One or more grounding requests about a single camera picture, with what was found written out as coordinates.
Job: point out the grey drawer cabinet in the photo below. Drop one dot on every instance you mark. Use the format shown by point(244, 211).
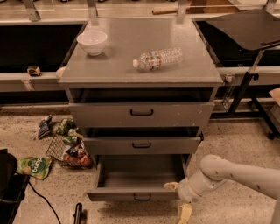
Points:
point(111, 78)

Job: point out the wire mesh basket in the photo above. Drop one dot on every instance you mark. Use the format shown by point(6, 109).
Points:
point(57, 149)

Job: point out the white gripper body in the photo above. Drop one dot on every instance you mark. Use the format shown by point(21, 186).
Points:
point(185, 191)

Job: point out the red snack packets in basket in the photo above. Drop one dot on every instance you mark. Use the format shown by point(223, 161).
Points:
point(77, 156)

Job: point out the grey top drawer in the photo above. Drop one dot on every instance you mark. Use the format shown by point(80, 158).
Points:
point(117, 115)

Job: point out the small yellow black tape measure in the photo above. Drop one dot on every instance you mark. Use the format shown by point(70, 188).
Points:
point(33, 71)

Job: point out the black equipment left corner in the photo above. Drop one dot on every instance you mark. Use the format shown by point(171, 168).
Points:
point(12, 187)

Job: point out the white ceramic bowl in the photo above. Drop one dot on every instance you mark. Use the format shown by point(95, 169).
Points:
point(92, 42)

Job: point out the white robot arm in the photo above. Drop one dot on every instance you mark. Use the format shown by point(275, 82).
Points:
point(213, 172)

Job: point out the clear plastic water bottle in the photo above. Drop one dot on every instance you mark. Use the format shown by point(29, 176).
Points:
point(154, 60)

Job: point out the grey drawer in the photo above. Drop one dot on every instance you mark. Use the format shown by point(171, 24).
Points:
point(141, 145)
point(137, 177)
point(117, 115)

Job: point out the grey middle drawer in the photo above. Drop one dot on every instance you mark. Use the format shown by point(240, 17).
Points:
point(141, 145)

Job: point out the blue snack bag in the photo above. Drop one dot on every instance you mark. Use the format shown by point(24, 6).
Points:
point(44, 126)

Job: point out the green packets on floor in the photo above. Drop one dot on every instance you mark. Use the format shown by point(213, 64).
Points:
point(70, 133)

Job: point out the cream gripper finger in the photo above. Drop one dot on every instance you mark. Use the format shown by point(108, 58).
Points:
point(171, 186)
point(184, 213)

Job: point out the black handle bottom edge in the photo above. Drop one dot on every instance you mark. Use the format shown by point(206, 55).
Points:
point(77, 214)

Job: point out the grey bottom drawer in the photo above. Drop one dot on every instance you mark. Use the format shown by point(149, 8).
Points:
point(137, 177)

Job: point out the wooden stick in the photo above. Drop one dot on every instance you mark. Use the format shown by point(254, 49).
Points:
point(169, 11)

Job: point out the green snack bag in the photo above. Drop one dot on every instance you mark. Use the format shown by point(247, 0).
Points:
point(37, 167)

